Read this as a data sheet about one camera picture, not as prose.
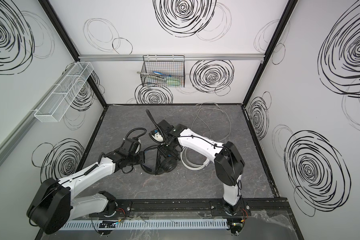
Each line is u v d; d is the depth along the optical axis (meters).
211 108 1.19
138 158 0.77
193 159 0.91
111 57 0.93
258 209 0.74
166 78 0.85
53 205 0.40
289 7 0.72
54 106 0.73
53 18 0.75
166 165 0.81
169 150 0.73
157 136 0.75
